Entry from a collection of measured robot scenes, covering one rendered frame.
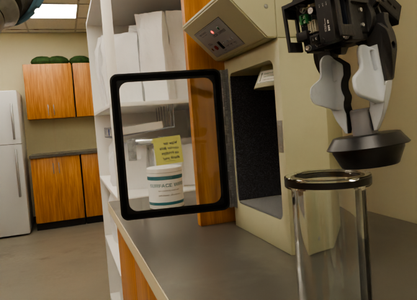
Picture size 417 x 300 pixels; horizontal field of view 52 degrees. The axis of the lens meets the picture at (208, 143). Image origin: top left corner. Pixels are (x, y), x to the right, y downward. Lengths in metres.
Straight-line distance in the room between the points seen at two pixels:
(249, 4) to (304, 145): 0.32
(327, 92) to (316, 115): 0.45
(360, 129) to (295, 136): 0.44
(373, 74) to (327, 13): 0.09
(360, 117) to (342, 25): 0.11
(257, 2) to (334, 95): 0.45
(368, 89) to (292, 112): 0.47
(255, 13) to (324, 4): 0.47
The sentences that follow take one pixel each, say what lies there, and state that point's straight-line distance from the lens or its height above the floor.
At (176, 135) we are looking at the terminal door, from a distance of 1.18.
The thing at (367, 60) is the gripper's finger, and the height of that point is 1.30.
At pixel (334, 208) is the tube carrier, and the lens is 0.53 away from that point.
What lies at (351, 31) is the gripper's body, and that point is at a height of 1.32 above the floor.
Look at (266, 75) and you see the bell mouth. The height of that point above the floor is 1.34.
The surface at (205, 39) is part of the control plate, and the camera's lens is 1.14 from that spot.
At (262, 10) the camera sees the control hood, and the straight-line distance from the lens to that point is 0.94.
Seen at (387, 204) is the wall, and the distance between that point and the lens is 1.36.
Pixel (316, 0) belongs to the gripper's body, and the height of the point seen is 1.36.
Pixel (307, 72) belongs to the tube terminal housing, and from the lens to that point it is 0.96.
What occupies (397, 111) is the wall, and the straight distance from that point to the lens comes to 1.29.
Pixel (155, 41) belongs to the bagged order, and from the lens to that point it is 2.16.
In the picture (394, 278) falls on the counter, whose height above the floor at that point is 0.94.
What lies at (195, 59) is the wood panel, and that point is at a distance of 1.25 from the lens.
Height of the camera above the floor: 1.25
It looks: 3 degrees down
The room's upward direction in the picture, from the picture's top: 4 degrees counter-clockwise
